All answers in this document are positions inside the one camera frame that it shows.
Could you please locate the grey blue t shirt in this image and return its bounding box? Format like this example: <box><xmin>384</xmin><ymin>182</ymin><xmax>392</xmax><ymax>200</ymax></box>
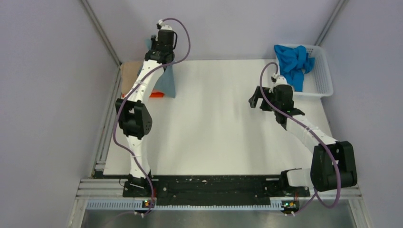
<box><xmin>126</xmin><ymin>38</ymin><xmax>176</xmax><ymax>104</ymax></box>

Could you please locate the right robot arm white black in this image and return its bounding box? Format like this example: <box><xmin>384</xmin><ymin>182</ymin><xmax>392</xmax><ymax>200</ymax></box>
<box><xmin>248</xmin><ymin>85</ymin><xmax>358</xmax><ymax>196</ymax></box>

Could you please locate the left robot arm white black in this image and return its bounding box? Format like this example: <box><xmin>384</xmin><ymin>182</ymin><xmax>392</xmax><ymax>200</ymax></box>
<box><xmin>113</xmin><ymin>26</ymin><xmax>177</xmax><ymax>196</ymax></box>

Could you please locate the bright blue t shirt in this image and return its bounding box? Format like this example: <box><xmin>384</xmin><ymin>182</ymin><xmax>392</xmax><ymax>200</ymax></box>
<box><xmin>274</xmin><ymin>45</ymin><xmax>315</xmax><ymax>92</ymax></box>

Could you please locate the white plastic laundry basket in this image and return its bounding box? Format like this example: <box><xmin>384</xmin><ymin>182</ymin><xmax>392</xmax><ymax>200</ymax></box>
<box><xmin>276</xmin><ymin>44</ymin><xmax>333</xmax><ymax>98</ymax></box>

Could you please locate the beige folded t shirt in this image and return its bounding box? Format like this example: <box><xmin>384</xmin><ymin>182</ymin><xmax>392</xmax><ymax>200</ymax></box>
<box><xmin>120</xmin><ymin>61</ymin><xmax>143</xmax><ymax>96</ymax></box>

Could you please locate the orange folded t shirt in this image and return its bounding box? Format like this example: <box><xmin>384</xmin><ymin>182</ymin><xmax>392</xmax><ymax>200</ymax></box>
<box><xmin>121</xmin><ymin>92</ymin><xmax>165</xmax><ymax>99</ymax></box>

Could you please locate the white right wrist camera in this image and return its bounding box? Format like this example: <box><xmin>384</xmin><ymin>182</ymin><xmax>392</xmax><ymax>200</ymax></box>
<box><xmin>271</xmin><ymin>74</ymin><xmax>288</xmax><ymax>89</ymax></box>

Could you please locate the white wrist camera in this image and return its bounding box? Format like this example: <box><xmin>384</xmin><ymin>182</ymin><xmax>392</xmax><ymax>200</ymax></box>
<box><xmin>271</xmin><ymin>74</ymin><xmax>288</xmax><ymax>89</ymax></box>
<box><xmin>157</xmin><ymin>19</ymin><xmax>173</xmax><ymax>31</ymax></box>

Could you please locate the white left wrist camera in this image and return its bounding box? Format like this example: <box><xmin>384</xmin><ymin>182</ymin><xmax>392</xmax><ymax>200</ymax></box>
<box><xmin>157</xmin><ymin>19</ymin><xmax>173</xmax><ymax>31</ymax></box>

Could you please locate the aluminium frame post left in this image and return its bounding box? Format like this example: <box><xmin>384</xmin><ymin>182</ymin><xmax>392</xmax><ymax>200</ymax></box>
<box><xmin>79</xmin><ymin>0</ymin><xmax>122</xmax><ymax>66</ymax></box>

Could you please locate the aluminium frame post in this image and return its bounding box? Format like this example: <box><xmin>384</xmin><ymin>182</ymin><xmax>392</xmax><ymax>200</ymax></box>
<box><xmin>79</xmin><ymin>0</ymin><xmax>122</xmax><ymax>66</ymax></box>
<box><xmin>315</xmin><ymin>0</ymin><xmax>349</xmax><ymax>46</ymax></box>

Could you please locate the aluminium frame post right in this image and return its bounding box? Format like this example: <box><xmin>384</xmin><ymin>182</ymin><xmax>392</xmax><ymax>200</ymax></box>
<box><xmin>315</xmin><ymin>0</ymin><xmax>349</xmax><ymax>46</ymax></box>

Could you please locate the aluminium side rail left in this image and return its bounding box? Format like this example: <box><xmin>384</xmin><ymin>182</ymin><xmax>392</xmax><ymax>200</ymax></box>
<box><xmin>90</xmin><ymin>66</ymin><xmax>121</xmax><ymax>176</ymax></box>

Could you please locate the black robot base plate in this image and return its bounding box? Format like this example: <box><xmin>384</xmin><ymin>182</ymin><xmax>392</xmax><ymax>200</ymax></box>
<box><xmin>123</xmin><ymin>175</ymin><xmax>310</xmax><ymax>206</ymax></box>

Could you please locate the aluminium frame rail front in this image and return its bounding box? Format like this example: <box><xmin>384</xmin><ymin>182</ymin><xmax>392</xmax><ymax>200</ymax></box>
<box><xmin>75</xmin><ymin>177</ymin><xmax>363</xmax><ymax>200</ymax></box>

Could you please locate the white slotted cable duct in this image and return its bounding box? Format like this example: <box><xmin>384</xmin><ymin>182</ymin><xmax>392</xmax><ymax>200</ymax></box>
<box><xmin>86</xmin><ymin>199</ymin><xmax>284</xmax><ymax>211</ymax></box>

